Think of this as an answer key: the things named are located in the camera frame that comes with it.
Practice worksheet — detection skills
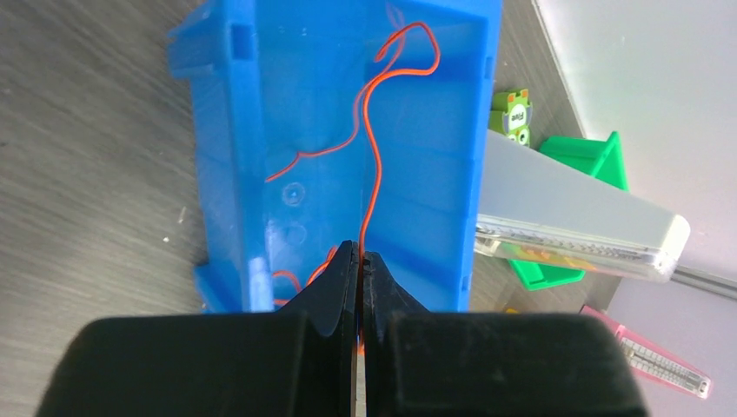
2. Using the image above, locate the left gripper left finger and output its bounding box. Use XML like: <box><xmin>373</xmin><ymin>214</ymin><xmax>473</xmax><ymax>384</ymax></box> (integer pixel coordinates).
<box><xmin>37</xmin><ymin>241</ymin><xmax>357</xmax><ymax>416</ymax></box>

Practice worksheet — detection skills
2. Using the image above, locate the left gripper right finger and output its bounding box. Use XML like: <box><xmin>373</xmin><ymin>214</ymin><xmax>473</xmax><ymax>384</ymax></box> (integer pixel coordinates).
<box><xmin>362</xmin><ymin>253</ymin><xmax>648</xmax><ymax>416</ymax></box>

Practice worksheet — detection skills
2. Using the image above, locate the red-orange cable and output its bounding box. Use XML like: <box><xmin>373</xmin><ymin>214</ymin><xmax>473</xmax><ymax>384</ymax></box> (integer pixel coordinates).
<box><xmin>264</xmin><ymin>22</ymin><xmax>442</xmax><ymax>352</ymax></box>

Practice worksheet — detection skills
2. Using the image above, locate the white metronome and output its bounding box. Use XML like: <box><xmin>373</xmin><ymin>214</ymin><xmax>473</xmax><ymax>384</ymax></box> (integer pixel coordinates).
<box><xmin>474</xmin><ymin>131</ymin><xmax>691</xmax><ymax>282</ymax></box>

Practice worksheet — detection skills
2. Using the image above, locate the pink metronome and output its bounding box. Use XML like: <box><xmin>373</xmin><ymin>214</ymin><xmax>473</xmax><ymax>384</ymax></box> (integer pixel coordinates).
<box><xmin>580</xmin><ymin>305</ymin><xmax>713</xmax><ymax>400</ymax></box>

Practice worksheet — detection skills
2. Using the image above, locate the blue plastic bin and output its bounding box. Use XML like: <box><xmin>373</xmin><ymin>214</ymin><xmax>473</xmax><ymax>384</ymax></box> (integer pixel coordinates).
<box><xmin>167</xmin><ymin>1</ymin><xmax>502</xmax><ymax>313</ymax></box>

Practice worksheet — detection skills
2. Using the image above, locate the green plastic bin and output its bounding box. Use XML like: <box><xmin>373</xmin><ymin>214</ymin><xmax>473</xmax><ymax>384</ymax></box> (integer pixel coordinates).
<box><xmin>508</xmin><ymin>130</ymin><xmax>630</xmax><ymax>292</ymax></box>

